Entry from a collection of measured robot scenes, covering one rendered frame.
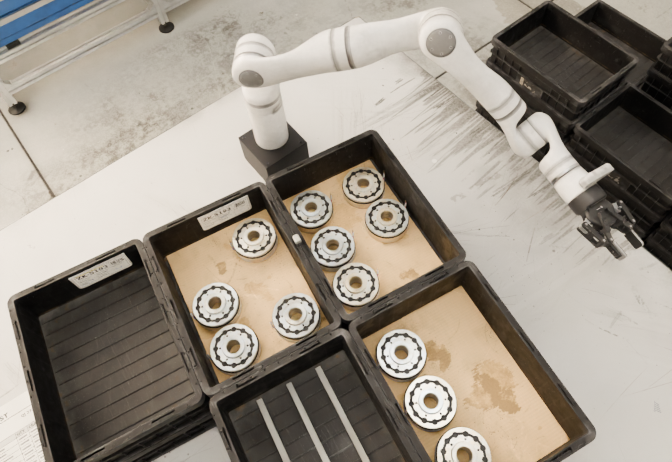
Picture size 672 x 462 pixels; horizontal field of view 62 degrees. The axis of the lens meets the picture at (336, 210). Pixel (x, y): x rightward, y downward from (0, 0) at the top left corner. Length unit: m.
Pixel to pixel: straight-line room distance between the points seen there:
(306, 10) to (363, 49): 1.91
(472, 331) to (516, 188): 0.49
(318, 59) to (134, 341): 0.73
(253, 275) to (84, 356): 0.40
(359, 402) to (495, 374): 0.29
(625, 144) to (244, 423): 1.60
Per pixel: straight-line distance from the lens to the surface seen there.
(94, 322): 1.39
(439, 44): 1.19
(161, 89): 2.90
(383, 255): 1.31
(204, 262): 1.35
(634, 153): 2.21
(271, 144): 1.50
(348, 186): 1.37
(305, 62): 1.25
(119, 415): 1.30
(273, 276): 1.30
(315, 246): 1.29
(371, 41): 1.23
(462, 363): 1.24
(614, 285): 1.54
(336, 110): 1.71
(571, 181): 1.29
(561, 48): 2.29
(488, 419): 1.22
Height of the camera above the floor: 2.01
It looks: 60 degrees down
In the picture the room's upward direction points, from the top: 6 degrees counter-clockwise
